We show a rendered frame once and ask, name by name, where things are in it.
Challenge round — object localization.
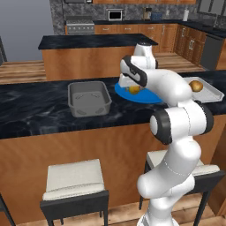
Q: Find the wooden base cupboards run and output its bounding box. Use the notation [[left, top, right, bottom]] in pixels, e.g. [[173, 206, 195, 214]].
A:
[[94, 23, 178, 54]]

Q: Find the blue large plate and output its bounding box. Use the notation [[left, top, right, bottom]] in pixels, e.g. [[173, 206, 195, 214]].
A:
[[114, 81, 164, 104]]

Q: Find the white tupperware container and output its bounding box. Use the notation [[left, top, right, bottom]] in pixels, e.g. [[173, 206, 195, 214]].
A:
[[183, 76, 225, 104]]

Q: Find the yellow cooked food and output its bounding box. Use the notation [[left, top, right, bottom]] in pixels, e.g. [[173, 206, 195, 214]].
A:
[[128, 85, 141, 95]]

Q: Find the grey range hood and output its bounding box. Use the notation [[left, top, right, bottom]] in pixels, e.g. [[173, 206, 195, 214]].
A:
[[64, 0, 94, 4]]

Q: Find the wooden island black worktop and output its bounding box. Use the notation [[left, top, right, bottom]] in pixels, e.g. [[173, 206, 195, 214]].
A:
[[37, 33, 159, 82]]

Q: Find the grey dishwasher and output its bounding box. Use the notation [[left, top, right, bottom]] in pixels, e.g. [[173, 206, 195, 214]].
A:
[[200, 33, 226, 72]]

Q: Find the coffee machine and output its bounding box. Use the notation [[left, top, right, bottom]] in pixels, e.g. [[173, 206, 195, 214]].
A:
[[142, 6, 154, 21]]

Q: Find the window frame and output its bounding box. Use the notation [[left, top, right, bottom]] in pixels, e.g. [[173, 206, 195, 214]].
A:
[[196, 0, 226, 19]]

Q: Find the white paper towel roll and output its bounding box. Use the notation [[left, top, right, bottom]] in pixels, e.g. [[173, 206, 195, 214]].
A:
[[182, 8, 190, 22]]

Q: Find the wooden side cupboards run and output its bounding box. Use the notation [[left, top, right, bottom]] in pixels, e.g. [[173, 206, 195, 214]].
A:
[[174, 24, 207, 66]]

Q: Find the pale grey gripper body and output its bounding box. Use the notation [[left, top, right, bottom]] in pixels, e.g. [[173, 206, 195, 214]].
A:
[[118, 72, 143, 88]]

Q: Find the blue toaster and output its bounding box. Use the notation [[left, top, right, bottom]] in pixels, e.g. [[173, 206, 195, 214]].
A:
[[151, 11, 164, 21]]

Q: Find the steel stove oven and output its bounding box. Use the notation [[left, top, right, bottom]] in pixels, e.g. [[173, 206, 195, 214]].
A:
[[64, 15, 96, 36]]

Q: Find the steel microwave oven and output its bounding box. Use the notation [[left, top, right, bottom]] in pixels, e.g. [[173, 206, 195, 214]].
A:
[[106, 8, 124, 22]]

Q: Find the wooden wall cupboards run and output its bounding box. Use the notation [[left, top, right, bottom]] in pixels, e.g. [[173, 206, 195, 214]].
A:
[[92, 0, 197, 5]]

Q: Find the grey tupperware container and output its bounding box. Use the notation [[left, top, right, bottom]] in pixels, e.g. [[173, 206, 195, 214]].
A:
[[67, 80, 113, 118]]

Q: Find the cream cushion black stool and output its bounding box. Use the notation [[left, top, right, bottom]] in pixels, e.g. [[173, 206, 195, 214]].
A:
[[40, 158, 110, 226], [138, 149, 226, 226]]

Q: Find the wooden dining counter cabinet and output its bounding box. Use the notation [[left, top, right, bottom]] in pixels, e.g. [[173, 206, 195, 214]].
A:
[[0, 114, 226, 226]]

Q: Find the brown potato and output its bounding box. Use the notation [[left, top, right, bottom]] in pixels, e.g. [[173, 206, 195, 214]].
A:
[[188, 79, 204, 93]]

